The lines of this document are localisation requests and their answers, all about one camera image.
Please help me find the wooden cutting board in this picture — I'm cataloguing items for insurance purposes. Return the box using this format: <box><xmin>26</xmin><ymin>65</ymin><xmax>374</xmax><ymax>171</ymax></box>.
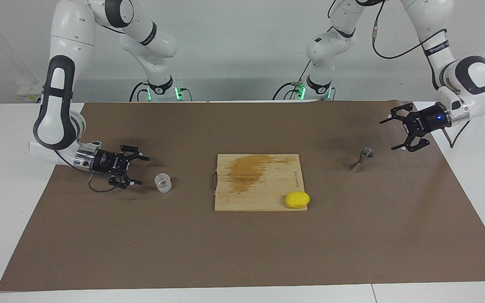
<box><xmin>210</xmin><ymin>154</ymin><xmax>309</xmax><ymax>212</ymax></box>

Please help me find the black left base cable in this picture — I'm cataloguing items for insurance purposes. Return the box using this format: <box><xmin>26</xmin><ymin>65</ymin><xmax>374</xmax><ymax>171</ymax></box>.
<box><xmin>272</xmin><ymin>62</ymin><xmax>313</xmax><ymax>101</ymax></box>

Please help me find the black base cable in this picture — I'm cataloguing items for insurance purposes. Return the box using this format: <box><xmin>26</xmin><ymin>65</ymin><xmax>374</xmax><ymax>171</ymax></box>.
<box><xmin>272</xmin><ymin>62</ymin><xmax>313</xmax><ymax>101</ymax></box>
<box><xmin>129</xmin><ymin>81</ymin><xmax>150</xmax><ymax>103</ymax></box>

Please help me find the yellow lemon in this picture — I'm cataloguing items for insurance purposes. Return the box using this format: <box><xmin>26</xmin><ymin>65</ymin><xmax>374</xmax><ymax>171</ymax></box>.
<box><xmin>285</xmin><ymin>191</ymin><xmax>311</xmax><ymax>209</ymax></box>

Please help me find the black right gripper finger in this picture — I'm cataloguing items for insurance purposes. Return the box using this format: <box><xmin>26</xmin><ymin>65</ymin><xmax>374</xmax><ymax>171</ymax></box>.
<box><xmin>120</xmin><ymin>146</ymin><xmax>149</xmax><ymax>162</ymax></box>
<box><xmin>109</xmin><ymin>168</ymin><xmax>142</xmax><ymax>189</ymax></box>

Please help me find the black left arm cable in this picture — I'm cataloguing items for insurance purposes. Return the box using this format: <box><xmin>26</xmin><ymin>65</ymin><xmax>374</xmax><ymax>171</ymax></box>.
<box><xmin>371</xmin><ymin>0</ymin><xmax>472</xmax><ymax>149</ymax></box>

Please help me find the black right base cable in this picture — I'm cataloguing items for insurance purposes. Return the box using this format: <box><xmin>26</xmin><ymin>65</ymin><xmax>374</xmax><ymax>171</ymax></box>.
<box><xmin>129</xmin><ymin>81</ymin><xmax>150</xmax><ymax>103</ymax></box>

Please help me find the brown paper table mat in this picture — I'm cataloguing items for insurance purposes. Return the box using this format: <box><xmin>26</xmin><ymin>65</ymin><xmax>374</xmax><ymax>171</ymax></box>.
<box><xmin>0</xmin><ymin>100</ymin><xmax>485</xmax><ymax>292</ymax></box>

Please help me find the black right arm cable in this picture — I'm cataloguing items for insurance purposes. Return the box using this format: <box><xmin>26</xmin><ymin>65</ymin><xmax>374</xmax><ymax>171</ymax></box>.
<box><xmin>53</xmin><ymin>149</ymin><xmax>119</xmax><ymax>193</ymax></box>

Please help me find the clear glass cup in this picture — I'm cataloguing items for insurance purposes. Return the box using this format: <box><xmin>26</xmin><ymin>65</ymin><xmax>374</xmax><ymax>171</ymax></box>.
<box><xmin>154</xmin><ymin>173</ymin><xmax>172</xmax><ymax>194</ymax></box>

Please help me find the white wall socket box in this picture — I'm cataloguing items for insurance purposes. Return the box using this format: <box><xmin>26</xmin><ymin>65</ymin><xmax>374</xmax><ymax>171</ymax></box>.
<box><xmin>16</xmin><ymin>82</ymin><xmax>44</xmax><ymax>103</ymax></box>

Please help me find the steel double jigger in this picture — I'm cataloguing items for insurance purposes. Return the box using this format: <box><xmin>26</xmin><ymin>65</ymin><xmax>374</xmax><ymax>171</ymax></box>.
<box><xmin>350</xmin><ymin>147</ymin><xmax>374</xmax><ymax>173</ymax></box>

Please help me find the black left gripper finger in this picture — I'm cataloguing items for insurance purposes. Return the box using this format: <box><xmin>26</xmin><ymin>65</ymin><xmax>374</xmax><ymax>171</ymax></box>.
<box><xmin>391</xmin><ymin>133</ymin><xmax>431</xmax><ymax>153</ymax></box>
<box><xmin>380</xmin><ymin>103</ymin><xmax>414</xmax><ymax>124</ymax></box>

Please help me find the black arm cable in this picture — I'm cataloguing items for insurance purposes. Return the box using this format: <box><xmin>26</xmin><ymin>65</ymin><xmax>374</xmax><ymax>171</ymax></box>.
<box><xmin>53</xmin><ymin>149</ymin><xmax>119</xmax><ymax>193</ymax></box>
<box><xmin>371</xmin><ymin>0</ymin><xmax>472</xmax><ymax>149</ymax></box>

